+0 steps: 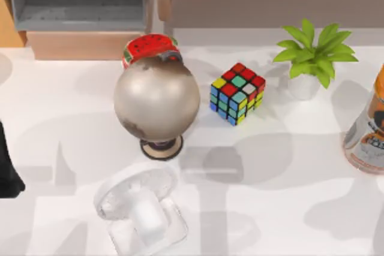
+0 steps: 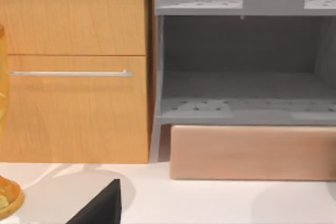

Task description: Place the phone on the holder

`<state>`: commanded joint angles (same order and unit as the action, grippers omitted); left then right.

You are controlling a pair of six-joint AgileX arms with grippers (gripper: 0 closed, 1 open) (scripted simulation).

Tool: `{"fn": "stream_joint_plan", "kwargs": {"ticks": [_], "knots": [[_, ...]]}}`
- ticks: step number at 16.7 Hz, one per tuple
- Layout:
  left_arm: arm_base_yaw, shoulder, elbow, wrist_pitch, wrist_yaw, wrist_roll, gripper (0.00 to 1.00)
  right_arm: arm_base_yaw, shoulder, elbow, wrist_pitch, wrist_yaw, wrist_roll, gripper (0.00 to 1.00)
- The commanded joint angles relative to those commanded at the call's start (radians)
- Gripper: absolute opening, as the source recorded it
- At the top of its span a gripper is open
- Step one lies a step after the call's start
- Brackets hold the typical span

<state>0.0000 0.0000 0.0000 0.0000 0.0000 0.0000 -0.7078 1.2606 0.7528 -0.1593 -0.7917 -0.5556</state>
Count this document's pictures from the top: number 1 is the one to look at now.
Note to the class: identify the grey globe on stand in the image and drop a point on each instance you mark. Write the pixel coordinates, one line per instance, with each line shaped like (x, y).
(156, 97)

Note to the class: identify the multicoloured puzzle cube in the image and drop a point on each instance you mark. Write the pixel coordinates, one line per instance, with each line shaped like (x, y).
(237, 94)

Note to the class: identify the watermelon slice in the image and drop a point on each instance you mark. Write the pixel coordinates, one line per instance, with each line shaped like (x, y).
(147, 45)

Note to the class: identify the white desk fan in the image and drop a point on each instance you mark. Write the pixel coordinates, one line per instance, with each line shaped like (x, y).
(144, 205)

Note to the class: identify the pale wooden drawer front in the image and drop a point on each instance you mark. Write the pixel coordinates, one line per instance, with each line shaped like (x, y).
(87, 44)

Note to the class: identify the green plant in white pot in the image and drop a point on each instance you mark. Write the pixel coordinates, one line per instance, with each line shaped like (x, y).
(312, 55)

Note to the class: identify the orange and grey bottle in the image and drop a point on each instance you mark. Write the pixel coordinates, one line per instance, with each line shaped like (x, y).
(370, 136)

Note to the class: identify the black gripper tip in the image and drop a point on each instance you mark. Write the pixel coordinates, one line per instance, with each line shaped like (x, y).
(7, 172)

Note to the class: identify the wooden cupboard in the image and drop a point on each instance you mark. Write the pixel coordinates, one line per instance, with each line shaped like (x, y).
(9, 13)

